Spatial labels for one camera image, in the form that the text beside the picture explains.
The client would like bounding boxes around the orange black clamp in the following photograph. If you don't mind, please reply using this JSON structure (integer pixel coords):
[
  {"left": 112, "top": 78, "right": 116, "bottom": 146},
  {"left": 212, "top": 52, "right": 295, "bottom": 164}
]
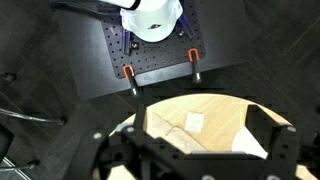
[
  {"left": 122, "top": 64, "right": 141, "bottom": 98},
  {"left": 186, "top": 47, "right": 204, "bottom": 85}
]

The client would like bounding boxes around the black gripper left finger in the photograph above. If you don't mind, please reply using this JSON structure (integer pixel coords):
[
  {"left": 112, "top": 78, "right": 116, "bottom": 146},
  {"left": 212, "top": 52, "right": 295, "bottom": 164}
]
[{"left": 64, "top": 103, "right": 188, "bottom": 180}]

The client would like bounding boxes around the grey floor cable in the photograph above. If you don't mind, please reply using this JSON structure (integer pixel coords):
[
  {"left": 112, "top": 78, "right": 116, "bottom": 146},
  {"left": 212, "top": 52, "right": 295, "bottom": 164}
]
[
  {"left": 0, "top": 159, "right": 41, "bottom": 173},
  {"left": 0, "top": 107, "right": 66, "bottom": 126}
]

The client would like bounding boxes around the small white paper label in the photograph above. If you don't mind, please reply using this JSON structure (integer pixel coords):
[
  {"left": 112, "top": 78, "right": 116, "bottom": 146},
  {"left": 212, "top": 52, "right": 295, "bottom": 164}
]
[{"left": 184, "top": 111, "right": 206, "bottom": 134}]

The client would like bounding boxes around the dark grey robot stand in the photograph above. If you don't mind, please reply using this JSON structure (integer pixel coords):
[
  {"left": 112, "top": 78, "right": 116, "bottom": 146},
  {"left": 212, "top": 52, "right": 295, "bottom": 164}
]
[{"left": 54, "top": 0, "right": 258, "bottom": 101}]

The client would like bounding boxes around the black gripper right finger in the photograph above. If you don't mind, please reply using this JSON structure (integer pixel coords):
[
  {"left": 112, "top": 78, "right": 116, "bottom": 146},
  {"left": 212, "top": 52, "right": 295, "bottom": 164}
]
[{"left": 244, "top": 104, "right": 320, "bottom": 180}]

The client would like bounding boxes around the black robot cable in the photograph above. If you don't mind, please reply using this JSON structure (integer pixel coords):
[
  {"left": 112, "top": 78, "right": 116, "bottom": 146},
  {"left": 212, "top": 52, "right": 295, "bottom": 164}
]
[{"left": 49, "top": 0, "right": 113, "bottom": 20}]

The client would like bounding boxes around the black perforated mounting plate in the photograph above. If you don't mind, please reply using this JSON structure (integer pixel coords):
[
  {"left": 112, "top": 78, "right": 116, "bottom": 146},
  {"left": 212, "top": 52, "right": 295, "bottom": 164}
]
[{"left": 96, "top": 0, "right": 207, "bottom": 80}]

